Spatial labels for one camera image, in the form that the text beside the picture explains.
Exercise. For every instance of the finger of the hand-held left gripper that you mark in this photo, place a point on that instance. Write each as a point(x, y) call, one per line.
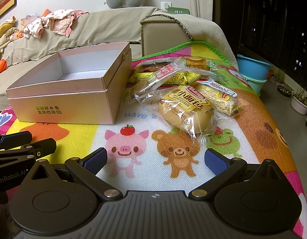
point(20, 137)
point(31, 149)

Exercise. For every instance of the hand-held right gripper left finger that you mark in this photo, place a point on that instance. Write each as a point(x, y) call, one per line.
point(96, 161)

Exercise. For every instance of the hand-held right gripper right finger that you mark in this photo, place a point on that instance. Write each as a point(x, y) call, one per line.
point(214, 161)

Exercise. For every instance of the round bun packet yellow label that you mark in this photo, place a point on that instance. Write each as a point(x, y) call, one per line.
point(183, 114)

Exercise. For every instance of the pink cardboard box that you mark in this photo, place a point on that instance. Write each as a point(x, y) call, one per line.
point(68, 102)

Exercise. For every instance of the colourful cartoon play mat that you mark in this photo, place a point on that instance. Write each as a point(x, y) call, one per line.
point(143, 139)

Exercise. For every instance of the orange ball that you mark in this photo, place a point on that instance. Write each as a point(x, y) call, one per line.
point(0, 67)

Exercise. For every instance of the dark plant pot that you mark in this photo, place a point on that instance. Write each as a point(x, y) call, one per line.
point(284, 92)

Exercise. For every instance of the beige plush toy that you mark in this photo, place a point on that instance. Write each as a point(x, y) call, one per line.
point(6, 39)

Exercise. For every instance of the bun packet green label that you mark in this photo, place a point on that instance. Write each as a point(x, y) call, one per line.
point(195, 63)

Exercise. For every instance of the blue plastic basin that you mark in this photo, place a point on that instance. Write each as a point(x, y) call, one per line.
point(253, 67)

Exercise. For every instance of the red lid snack cup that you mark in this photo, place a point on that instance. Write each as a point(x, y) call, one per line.
point(164, 72)

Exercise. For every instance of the small orange toys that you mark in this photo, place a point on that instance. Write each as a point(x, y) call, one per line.
point(17, 34)

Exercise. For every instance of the white plant pot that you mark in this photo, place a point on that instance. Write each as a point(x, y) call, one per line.
point(300, 104)

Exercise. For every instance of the orange plant pot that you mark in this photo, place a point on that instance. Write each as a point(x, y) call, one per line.
point(270, 74)

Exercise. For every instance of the small sprouting plant pot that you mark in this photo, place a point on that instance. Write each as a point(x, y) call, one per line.
point(278, 78)

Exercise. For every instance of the red snack packet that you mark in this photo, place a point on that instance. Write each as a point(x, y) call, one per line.
point(147, 69)

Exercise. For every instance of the white printed baby garment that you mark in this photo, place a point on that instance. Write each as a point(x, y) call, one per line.
point(34, 28)

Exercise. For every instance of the yellow banana plush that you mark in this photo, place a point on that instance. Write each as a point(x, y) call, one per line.
point(4, 28)

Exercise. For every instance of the clear plastic bag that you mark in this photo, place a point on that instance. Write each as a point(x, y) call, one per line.
point(27, 20)

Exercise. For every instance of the pink floral baby garment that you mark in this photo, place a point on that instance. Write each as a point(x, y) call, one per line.
point(61, 21)

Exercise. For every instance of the beige throw blanket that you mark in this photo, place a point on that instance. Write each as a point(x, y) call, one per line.
point(205, 29)

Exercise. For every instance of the beige covered sofa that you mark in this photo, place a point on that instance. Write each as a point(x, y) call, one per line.
point(106, 27)

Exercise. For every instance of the dark glass window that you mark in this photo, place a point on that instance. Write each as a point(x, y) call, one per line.
point(268, 17)

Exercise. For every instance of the green digital clock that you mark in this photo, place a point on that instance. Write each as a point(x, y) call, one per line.
point(178, 11)

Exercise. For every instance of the white wall outlet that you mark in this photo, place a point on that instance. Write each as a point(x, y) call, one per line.
point(165, 5)

